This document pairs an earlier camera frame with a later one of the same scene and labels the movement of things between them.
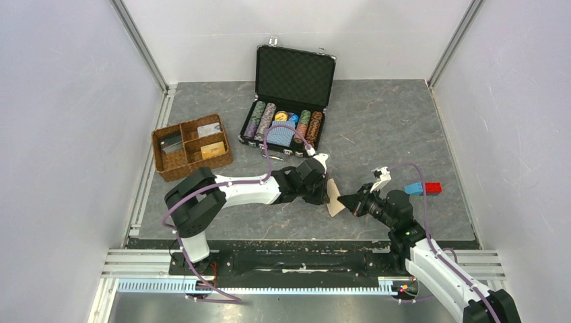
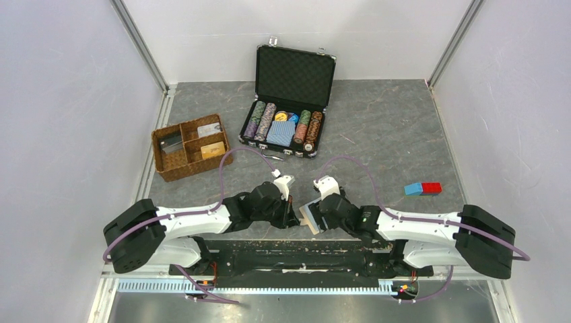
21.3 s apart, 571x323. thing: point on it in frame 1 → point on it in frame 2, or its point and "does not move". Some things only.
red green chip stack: x=302 y=126 does not move
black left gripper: x=322 y=197 → x=288 y=218
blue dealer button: x=294 y=118 does not move
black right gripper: x=355 y=202 → x=318 y=214
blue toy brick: x=415 y=189 does not move
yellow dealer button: x=281 y=116 does not move
